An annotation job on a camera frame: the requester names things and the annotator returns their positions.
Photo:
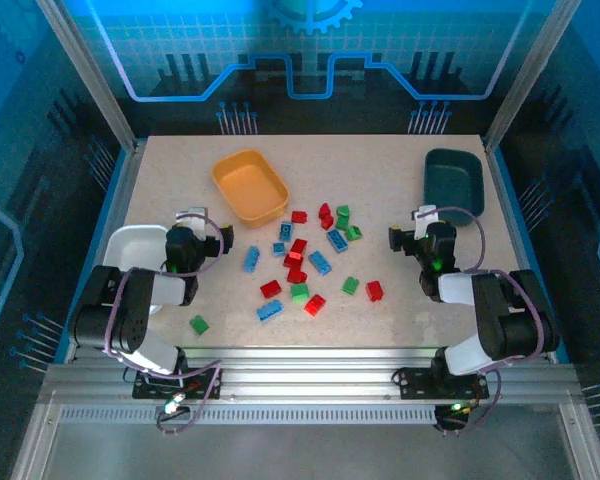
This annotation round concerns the long blue lego brick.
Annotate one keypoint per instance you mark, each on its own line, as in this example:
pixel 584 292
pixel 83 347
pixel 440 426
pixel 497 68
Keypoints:
pixel 251 260
pixel 337 241
pixel 270 310
pixel 320 263

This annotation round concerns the wide aluminium base rail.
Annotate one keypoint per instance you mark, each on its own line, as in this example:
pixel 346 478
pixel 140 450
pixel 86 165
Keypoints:
pixel 305 375

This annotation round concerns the aluminium lower frame beam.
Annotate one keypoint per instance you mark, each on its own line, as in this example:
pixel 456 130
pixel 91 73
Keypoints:
pixel 35 450
pixel 587 450

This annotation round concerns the aluminium table side rail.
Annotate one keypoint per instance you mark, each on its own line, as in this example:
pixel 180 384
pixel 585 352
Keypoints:
pixel 505 200
pixel 123 200

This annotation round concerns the orange plastic container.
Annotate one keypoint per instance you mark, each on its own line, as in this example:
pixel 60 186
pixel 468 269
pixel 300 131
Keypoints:
pixel 250 190

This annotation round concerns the small blue lego brick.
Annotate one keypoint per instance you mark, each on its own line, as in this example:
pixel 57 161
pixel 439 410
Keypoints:
pixel 286 230
pixel 279 249

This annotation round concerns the aluminium frame post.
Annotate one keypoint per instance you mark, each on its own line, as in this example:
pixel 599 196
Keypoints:
pixel 527 75
pixel 97 82

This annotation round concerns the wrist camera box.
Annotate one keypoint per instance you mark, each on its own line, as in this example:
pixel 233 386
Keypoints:
pixel 192 216
pixel 425 214

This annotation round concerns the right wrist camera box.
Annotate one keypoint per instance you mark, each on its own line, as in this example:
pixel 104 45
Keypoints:
pixel 425 214

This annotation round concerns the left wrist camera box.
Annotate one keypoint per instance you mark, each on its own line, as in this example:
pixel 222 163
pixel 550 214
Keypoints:
pixel 192 216

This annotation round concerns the red lego brick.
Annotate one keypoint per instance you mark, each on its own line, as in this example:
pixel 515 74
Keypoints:
pixel 327 222
pixel 293 260
pixel 324 209
pixel 299 217
pixel 298 246
pixel 314 305
pixel 374 291
pixel 296 276
pixel 270 289

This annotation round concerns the white plastic container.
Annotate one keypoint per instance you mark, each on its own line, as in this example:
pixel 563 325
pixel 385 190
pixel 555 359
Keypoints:
pixel 130 245

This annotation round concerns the dark teal plastic container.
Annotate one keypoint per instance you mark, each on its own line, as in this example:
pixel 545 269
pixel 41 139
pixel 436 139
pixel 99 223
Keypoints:
pixel 452 185

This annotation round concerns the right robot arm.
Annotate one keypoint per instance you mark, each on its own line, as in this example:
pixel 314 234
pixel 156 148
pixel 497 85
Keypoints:
pixel 515 325

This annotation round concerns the small LED circuit board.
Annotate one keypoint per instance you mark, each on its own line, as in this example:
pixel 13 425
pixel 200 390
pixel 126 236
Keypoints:
pixel 175 404
pixel 457 407

